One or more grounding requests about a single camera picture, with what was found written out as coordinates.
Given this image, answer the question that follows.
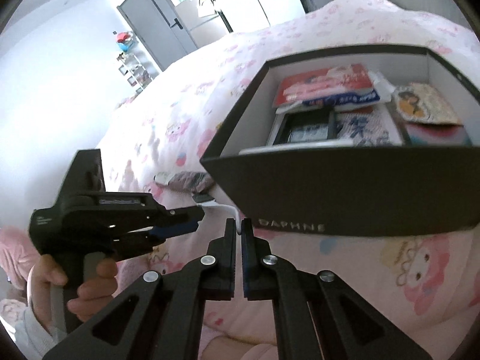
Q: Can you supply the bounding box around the black Daphne shoe box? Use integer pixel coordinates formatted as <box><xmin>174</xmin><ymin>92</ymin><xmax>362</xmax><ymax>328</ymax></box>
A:
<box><xmin>200</xmin><ymin>45</ymin><xmax>479</xmax><ymax>236</ymax></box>

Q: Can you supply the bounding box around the white blue patterned packet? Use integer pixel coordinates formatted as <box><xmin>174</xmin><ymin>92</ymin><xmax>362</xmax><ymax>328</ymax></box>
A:
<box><xmin>337</xmin><ymin>105</ymin><xmax>404</xmax><ymax>146</ymax></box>

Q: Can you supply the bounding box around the grey door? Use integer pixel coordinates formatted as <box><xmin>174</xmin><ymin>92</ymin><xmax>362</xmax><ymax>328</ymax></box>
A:
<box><xmin>117</xmin><ymin>0</ymin><xmax>198</xmax><ymax>71</ymax></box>

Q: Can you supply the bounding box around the white perforated strap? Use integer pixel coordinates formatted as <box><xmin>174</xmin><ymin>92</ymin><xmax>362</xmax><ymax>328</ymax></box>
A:
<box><xmin>200</xmin><ymin>202</ymin><xmax>241</xmax><ymax>233</ymax></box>

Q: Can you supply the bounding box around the white shelf rack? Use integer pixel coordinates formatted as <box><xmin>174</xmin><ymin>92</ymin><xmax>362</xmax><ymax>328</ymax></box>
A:
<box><xmin>113</xmin><ymin>31</ymin><xmax>158</xmax><ymax>94</ymax></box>

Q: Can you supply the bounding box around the red packet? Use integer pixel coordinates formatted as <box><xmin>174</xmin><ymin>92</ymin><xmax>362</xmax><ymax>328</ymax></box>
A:
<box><xmin>273</xmin><ymin>63</ymin><xmax>381</xmax><ymax>108</ymax></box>

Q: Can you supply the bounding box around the cartoon character card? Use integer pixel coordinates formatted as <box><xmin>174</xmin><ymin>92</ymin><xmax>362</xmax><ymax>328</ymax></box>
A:
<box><xmin>392</xmin><ymin>82</ymin><xmax>462</xmax><ymax>125</ymax></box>

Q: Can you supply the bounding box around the person left hand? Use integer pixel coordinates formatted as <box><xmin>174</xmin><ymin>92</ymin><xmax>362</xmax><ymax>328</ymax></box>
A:
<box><xmin>26</xmin><ymin>254</ymin><xmax>119</xmax><ymax>327</ymax></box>

